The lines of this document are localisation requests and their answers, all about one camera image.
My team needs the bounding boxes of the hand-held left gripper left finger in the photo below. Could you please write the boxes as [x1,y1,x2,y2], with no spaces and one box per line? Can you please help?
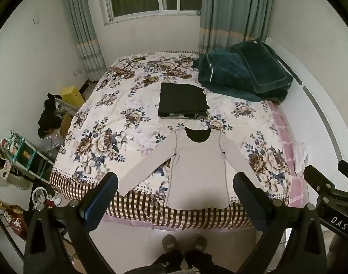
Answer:
[23,172,119,274]

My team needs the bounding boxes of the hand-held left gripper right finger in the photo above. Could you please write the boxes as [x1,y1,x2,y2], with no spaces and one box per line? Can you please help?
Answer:
[233,172,328,274]

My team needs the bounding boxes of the grey long-sleeve shirt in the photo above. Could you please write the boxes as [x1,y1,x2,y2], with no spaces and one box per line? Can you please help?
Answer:
[118,127,266,209]

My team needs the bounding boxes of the folded black clothes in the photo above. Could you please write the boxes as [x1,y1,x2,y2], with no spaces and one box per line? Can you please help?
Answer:
[157,82,210,119]

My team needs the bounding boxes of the white cloth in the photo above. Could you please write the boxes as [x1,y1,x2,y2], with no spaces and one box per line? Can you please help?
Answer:
[293,142,310,175]

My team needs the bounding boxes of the clear plastic bag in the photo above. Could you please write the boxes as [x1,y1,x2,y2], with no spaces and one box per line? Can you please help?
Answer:
[41,133,65,161]

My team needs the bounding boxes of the white curved headboard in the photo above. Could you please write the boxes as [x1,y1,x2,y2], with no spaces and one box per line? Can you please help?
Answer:
[264,37,348,164]

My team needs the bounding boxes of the person's left slipper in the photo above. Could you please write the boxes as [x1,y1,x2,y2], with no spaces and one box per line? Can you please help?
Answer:
[162,234,178,252]

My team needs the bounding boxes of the teal storage rack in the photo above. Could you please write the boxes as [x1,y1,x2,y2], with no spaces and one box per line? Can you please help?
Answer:
[9,132,56,182]

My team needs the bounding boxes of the red bag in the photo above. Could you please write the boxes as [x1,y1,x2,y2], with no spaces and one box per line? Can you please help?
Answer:
[2,205,29,237]

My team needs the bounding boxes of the floral bed sheet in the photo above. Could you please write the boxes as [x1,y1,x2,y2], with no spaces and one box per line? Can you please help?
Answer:
[50,50,295,230]

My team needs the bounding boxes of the person's dark pants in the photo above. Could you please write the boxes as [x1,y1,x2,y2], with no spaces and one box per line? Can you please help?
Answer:
[127,250,220,274]

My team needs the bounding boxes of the black garment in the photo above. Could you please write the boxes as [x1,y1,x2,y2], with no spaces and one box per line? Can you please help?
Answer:
[37,92,64,138]

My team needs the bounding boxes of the yellow box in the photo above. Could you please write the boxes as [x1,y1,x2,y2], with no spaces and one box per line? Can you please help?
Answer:
[59,86,86,109]

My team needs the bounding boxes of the teal pillow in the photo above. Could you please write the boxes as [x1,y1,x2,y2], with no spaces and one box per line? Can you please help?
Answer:
[229,38,294,95]

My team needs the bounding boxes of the teal plush blanket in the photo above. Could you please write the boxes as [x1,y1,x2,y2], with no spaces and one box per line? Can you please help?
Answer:
[191,48,290,105]

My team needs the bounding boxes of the grey-green curtain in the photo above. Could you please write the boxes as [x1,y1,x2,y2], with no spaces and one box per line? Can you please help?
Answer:
[63,0,107,82]
[198,0,274,55]

